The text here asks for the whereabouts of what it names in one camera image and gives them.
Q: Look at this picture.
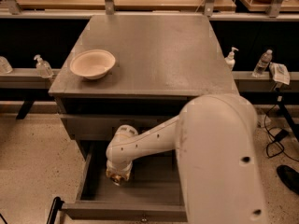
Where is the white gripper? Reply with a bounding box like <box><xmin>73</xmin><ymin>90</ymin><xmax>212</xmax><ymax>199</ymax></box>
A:
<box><xmin>106</xmin><ymin>161</ymin><xmax>133</xmax><ymax>181</ymax></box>

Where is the orange soda can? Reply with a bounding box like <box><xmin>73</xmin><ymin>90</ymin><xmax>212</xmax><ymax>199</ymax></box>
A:
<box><xmin>110</xmin><ymin>175</ymin><xmax>123</xmax><ymax>186</ymax></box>

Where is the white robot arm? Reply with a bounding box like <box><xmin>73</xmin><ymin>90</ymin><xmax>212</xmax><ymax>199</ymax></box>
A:
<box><xmin>106</xmin><ymin>94</ymin><xmax>269</xmax><ymax>224</ymax></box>

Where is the open grey lower drawer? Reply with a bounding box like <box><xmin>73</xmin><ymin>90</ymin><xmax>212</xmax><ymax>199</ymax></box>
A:
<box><xmin>63</xmin><ymin>141</ymin><xmax>187</xmax><ymax>222</ymax></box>

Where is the closed grey upper drawer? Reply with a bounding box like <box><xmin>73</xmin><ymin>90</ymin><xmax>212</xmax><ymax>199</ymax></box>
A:
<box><xmin>60</xmin><ymin>114</ymin><xmax>171</xmax><ymax>141</ymax></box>

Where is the grey wooden drawer cabinet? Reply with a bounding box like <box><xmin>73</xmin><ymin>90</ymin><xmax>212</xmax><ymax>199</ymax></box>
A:
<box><xmin>48</xmin><ymin>13</ymin><xmax>240</xmax><ymax>161</ymax></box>

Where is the white paper bowl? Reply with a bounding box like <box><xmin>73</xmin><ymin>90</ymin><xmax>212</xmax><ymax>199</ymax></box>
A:
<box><xmin>69</xmin><ymin>49</ymin><xmax>116</xmax><ymax>80</ymax></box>

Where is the clear pump sanitizer bottle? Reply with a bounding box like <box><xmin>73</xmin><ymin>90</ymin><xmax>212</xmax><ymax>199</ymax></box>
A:
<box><xmin>34</xmin><ymin>54</ymin><xmax>53</xmax><ymax>78</ymax></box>

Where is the white pump bottle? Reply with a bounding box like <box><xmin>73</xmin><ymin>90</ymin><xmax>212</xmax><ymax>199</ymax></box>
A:
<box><xmin>225</xmin><ymin>47</ymin><xmax>238</xmax><ymax>70</ymax></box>

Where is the black shoe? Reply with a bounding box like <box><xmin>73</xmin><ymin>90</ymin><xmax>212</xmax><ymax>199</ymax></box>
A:
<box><xmin>277</xmin><ymin>165</ymin><xmax>299</xmax><ymax>195</ymax></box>

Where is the clear plastic water bottle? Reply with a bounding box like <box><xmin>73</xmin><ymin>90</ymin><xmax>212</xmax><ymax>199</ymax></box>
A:
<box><xmin>252</xmin><ymin>49</ymin><xmax>273</xmax><ymax>77</ymax></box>

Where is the folded white cloth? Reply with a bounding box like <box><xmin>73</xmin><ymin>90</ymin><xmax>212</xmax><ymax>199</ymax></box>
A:
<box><xmin>269</xmin><ymin>63</ymin><xmax>291</xmax><ymax>85</ymax></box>

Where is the black handle bottom left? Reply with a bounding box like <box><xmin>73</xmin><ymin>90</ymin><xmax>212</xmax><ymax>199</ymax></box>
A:
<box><xmin>46</xmin><ymin>197</ymin><xmax>64</xmax><ymax>224</ymax></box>

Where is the black cable on floor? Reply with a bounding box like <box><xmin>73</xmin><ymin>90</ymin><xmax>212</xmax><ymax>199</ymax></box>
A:
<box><xmin>263</xmin><ymin>104</ymin><xmax>299</xmax><ymax>162</ymax></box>

